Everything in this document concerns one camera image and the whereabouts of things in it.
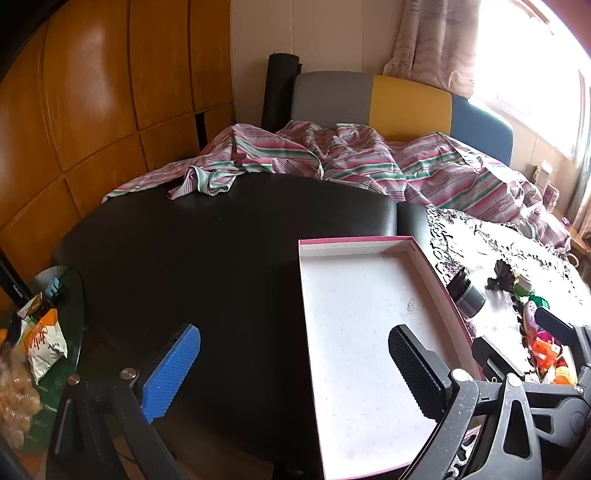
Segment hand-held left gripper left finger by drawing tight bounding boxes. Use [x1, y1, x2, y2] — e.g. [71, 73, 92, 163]
[46, 323, 201, 480]

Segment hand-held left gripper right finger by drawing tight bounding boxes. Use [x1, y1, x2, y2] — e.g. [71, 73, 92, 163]
[388, 324, 543, 480]

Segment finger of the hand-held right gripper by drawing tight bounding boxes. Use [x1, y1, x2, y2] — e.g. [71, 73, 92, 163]
[534, 307, 591, 370]
[472, 336, 525, 381]

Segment purple oval perforated case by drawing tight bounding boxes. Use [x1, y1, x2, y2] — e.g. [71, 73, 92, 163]
[522, 300, 542, 334]

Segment orange plastic toy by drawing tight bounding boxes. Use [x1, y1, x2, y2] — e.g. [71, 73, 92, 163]
[530, 336, 565, 370]

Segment green and white plastic device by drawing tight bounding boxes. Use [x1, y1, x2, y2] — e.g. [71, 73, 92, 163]
[513, 273, 536, 298]

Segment black round jar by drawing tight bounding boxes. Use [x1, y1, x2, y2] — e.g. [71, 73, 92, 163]
[445, 267, 486, 319]

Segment pink box with white inside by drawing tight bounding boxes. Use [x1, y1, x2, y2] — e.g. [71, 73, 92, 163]
[298, 235, 485, 480]

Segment white embroidered floral tablecloth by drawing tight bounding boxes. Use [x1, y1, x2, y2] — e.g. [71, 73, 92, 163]
[425, 205, 591, 480]

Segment dark purple toy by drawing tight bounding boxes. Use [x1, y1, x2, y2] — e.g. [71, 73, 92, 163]
[486, 261, 518, 292]

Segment wooden shelf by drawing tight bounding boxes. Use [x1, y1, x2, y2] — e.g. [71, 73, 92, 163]
[563, 222, 591, 268]

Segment glass side table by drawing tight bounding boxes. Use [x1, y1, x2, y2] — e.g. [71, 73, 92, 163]
[0, 265, 86, 462]

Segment white and orange snack bag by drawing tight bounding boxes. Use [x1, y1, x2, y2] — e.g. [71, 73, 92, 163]
[18, 308, 69, 384]

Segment teal small boxes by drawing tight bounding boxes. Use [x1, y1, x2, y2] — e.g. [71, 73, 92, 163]
[44, 277, 70, 301]

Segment white carton box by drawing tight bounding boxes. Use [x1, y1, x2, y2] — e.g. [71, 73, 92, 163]
[533, 161, 555, 190]

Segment small yellow green packet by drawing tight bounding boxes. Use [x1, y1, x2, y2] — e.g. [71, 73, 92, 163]
[16, 293, 44, 319]

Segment clear bag of snacks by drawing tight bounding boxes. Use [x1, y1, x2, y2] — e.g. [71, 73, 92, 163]
[0, 342, 42, 448]

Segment black device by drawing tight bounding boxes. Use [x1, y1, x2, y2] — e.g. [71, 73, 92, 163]
[0, 249, 33, 305]

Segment pink green striped blanket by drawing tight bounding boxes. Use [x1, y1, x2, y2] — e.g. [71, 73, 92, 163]
[102, 119, 573, 250]

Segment grey yellow blue padded headboard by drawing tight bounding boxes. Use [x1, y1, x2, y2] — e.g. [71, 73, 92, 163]
[291, 71, 514, 167]

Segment window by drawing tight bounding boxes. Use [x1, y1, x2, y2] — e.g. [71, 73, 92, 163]
[471, 0, 591, 162]

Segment wooden wardrobe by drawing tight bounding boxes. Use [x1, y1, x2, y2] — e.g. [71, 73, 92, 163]
[0, 0, 236, 315]

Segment black rolled mat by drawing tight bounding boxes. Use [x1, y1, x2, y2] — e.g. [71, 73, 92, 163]
[261, 53, 303, 132]

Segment beige patterned curtain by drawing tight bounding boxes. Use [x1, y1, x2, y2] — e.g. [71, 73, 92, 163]
[383, 0, 485, 97]

